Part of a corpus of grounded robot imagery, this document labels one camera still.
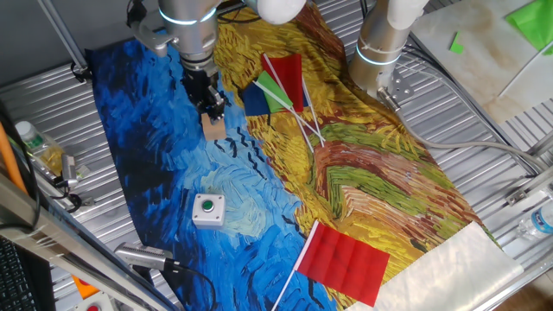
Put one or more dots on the light wooden block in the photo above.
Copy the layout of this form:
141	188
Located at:
214	129

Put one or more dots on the small green flag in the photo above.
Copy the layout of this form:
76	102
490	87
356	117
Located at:
272	93

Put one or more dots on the bright green paper sheet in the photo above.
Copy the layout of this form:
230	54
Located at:
533	21

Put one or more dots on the orange box red button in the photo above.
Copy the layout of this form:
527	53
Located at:
84	287

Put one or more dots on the yellow liquid bottle green label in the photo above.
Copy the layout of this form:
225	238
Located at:
39	144

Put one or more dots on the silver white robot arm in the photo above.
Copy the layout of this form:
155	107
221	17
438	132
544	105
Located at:
190	30

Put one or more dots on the small red flag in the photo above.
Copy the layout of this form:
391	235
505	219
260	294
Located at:
287	73

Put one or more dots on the ribbed silver camera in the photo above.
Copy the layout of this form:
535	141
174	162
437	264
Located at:
140	255

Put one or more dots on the clear water bottle blue label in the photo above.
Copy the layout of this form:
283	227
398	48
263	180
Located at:
538	222

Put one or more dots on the small green paper scrap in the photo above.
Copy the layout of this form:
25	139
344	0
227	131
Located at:
456	44

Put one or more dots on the grey box red button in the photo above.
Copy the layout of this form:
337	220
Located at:
93	307

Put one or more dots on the thin metal rod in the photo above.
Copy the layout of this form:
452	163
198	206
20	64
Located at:
65	36

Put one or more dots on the white glossy sheet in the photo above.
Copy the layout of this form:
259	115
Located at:
449	272

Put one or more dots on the aluminium profile bracket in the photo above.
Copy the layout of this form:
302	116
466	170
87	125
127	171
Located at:
529	185

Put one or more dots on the orange pole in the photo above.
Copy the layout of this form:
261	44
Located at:
8	160

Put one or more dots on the aluminium frame bar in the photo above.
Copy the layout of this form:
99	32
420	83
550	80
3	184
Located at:
65	250

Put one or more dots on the small silver black device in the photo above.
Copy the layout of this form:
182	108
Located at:
69	168

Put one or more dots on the grey box green push button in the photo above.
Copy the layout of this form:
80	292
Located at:
209	216

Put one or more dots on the beige marble board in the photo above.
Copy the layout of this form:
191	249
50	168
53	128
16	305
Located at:
484	52

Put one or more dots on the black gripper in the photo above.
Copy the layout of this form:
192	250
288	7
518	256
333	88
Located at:
201	86

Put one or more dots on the black keyboard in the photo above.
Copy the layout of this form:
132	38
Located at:
15	281

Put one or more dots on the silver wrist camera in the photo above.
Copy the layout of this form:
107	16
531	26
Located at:
151	39

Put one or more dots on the painted landscape print cloth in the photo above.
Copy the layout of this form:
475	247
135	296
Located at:
259	194

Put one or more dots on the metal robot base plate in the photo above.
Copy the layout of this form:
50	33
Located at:
399	86

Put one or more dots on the large red flag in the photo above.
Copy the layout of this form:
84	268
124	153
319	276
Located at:
345	263

